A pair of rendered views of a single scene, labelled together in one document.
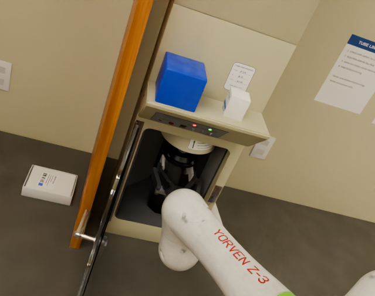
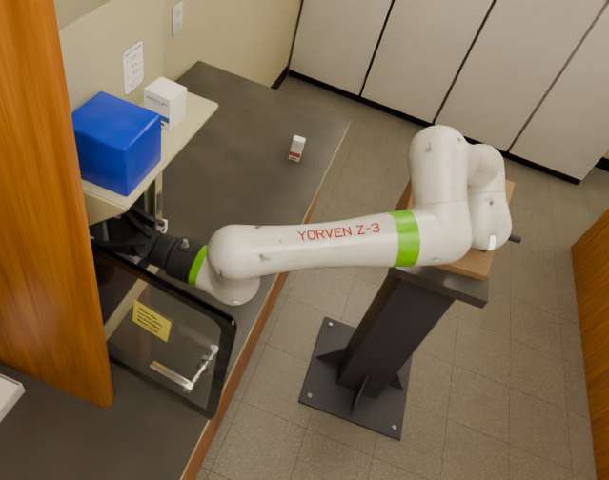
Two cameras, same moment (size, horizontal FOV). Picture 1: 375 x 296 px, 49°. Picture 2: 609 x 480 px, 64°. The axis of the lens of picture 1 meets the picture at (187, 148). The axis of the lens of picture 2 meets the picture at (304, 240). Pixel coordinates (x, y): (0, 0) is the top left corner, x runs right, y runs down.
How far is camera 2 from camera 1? 65 cm
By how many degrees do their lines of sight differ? 54
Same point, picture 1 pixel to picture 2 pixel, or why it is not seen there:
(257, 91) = (152, 64)
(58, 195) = (7, 402)
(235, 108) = (176, 110)
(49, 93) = not seen: outside the picture
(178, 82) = (140, 150)
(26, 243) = (78, 467)
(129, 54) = (72, 184)
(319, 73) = not seen: outside the picture
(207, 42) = (88, 60)
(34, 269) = (128, 463)
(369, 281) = (431, 155)
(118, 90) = (80, 234)
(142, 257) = not seen: hidden behind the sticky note
